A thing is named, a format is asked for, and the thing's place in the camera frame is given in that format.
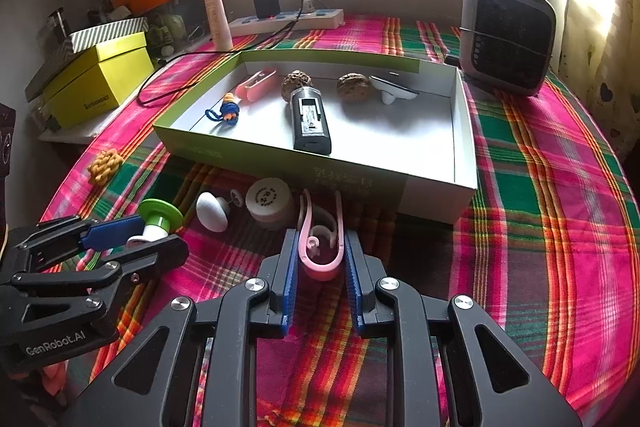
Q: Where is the black charger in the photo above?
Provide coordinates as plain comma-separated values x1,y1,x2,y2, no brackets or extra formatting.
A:
251,0,280,20

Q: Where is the black rectangular device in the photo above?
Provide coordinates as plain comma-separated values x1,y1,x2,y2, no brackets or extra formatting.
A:
290,87,333,156

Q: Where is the flat light brown walnut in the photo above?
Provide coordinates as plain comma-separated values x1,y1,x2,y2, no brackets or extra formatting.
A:
336,73,373,104

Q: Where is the patterned curtain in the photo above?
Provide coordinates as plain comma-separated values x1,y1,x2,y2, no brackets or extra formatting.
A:
555,0,640,158

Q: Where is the striped box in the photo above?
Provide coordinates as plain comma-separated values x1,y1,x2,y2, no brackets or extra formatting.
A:
25,17,151,102

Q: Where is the green and white spool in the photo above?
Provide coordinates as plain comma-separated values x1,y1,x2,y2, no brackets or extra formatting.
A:
127,198,181,248

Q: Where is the white ring holder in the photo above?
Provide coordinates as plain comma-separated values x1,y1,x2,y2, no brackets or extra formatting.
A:
369,74,420,105

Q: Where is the white power strip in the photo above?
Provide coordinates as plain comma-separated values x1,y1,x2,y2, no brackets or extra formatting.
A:
227,8,346,35

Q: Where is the white egg-shaped knob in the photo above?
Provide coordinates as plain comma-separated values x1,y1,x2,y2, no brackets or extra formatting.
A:
196,191,231,233

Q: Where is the yellow box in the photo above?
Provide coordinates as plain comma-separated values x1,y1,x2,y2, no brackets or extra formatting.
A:
42,32,156,130

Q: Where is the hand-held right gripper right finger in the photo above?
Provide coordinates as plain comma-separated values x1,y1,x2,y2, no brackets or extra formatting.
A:
344,231,583,427

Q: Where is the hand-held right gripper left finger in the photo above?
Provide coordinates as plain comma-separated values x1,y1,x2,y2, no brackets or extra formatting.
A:
60,229,300,427

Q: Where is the white and green cardboard box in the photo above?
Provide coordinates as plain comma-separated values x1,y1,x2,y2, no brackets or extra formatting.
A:
152,49,478,225

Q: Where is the grey black desk heater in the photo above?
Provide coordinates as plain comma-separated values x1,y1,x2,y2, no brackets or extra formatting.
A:
459,0,557,96

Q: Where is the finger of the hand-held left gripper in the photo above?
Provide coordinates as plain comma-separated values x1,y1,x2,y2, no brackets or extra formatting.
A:
10,214,147,275
0,234,191,339

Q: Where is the round dark carved walnut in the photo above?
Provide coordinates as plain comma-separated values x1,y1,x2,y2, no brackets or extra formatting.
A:
281,69,315,100

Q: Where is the pink clip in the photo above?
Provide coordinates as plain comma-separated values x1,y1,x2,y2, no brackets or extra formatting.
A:
297,189,346,282
235,68,278,104

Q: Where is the round white disc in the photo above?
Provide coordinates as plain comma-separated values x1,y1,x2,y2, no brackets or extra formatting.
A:
245,177,296,224

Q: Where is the blue orange crochet keychain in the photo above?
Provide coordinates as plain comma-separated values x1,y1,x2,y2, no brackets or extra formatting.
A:
204,92,242,124

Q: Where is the cream tube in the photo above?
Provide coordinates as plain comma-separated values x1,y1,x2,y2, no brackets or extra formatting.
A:
201,0,233,52

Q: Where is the yellow woven knot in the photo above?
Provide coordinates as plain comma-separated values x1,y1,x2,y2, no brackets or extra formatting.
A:
87,148,123,185

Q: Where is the plaid tablecloth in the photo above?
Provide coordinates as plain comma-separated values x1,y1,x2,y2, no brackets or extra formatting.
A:
37,12,640,427

